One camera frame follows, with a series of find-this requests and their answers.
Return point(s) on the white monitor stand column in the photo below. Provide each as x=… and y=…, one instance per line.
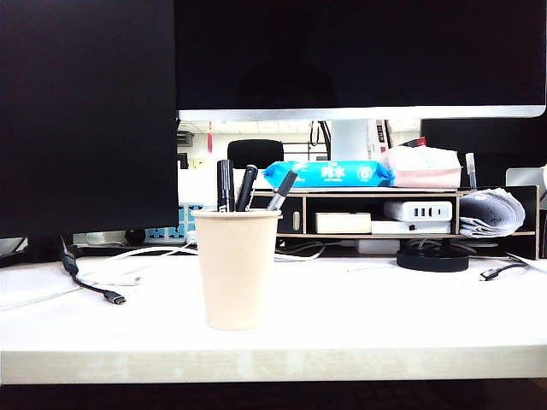
x=349, y=141

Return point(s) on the slim black marker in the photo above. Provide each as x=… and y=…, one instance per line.
x=247, y=185

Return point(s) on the red hanging ornament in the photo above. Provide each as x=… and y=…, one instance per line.
x=210, y=136

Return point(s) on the pink tissue pack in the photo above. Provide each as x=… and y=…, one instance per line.
x=427, y=171

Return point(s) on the cream rectangular box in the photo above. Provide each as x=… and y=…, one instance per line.
x=342, y=223

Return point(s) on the beige paper cup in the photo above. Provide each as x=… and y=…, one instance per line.
x=235, y=273

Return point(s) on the thick black marker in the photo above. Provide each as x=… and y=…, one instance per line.
x=225, y=183

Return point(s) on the black wooden desk shelf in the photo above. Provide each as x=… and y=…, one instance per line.
x=531, y=239

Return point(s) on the white multi-port charger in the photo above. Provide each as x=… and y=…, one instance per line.
x=401, y=211

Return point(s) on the black office chair back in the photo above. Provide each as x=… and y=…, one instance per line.
x=256, y=154

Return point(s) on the black round knob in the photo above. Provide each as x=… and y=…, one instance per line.
x=136, y=237

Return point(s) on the white paper corner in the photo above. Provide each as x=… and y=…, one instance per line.
x=534, y=265

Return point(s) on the silver-edged monitor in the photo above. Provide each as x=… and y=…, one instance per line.
x=342, y=51

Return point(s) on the grey capped marker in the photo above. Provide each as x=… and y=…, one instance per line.
x=283, y=188

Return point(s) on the white power adapter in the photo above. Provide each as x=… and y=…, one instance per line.
x=378, y=247

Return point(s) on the black round base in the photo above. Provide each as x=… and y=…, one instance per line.
x=431, y=261

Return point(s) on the flat white box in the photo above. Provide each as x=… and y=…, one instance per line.
x=393, y=227

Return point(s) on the rolled printed paper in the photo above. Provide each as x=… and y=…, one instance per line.
x=491, y=213

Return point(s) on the blue wet wipes pack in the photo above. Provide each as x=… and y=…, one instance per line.
x=325, y=173

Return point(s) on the white rounded device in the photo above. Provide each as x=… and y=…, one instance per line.
x=525, y=177

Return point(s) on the clear capped pen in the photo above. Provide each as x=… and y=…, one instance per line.
x=471, y=171

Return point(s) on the white blue power strip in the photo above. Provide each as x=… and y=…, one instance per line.
x=171, y=234

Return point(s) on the large black monitor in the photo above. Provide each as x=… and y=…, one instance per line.
x=85, y=119

